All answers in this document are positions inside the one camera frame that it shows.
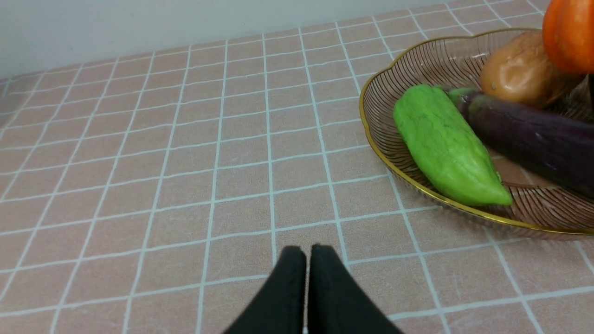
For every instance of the orange pumpkin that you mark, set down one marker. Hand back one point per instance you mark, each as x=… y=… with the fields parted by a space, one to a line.
x=568 y=35

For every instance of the purple eggplant, left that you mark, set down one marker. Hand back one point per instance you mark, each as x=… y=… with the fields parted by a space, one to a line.
x=554 y=147

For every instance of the brown potato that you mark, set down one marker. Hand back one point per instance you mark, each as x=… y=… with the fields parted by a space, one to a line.
x=521 y=72

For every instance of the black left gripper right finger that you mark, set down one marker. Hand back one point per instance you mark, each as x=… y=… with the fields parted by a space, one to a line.
x=336 y=303

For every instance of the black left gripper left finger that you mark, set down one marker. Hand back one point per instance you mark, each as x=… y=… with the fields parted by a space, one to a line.
x=278 y=306

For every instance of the green bitter gourd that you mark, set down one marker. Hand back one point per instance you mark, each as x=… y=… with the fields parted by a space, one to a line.
x=446 y=150

